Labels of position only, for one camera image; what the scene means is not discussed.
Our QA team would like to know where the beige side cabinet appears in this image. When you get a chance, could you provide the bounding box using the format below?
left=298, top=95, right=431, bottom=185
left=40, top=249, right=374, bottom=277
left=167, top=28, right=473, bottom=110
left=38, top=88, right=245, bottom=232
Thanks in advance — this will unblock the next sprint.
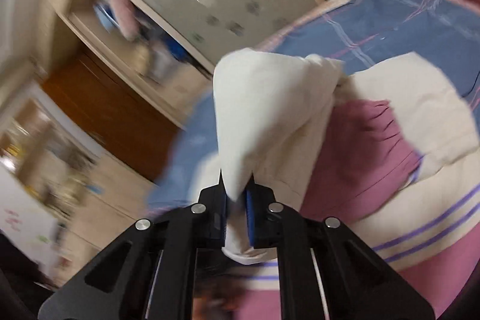
left=1, top=82, right=152, bottom=286

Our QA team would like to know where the clear plastic storage box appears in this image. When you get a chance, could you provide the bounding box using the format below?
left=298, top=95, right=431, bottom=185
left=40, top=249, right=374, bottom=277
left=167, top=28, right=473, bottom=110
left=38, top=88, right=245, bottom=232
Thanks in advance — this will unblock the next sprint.
left=145, top=41, right=180, bottom=84

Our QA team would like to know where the pink jacket hanging in wardrobe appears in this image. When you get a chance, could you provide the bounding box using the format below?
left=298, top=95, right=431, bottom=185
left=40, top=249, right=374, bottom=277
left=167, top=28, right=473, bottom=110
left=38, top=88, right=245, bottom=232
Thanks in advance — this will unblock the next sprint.
left=109, top=0, right=140, bottom=41

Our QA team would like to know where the white pink hooded jacket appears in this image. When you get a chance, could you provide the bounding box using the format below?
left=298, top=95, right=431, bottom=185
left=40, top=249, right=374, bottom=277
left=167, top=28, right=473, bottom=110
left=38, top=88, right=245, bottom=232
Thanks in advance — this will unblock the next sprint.
left=190, top=49, right=479, bottom=315

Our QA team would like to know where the blue striped bed cover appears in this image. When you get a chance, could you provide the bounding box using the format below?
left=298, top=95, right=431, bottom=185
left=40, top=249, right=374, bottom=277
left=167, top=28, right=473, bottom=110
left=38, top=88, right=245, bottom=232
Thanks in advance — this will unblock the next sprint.
left=145, top=0, right=479, bottom=214

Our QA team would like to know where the blue garment in wardrobe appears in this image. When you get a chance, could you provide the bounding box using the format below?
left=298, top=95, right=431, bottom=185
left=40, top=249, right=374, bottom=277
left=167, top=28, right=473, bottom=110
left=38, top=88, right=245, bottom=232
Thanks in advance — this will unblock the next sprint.
left=161, top=32, right=191, bottom=62

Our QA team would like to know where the brown wooden door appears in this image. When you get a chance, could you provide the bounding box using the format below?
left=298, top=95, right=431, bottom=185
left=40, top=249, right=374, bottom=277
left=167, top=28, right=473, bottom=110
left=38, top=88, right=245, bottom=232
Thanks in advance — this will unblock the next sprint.
left=41, top=49, right=180, bottom=181

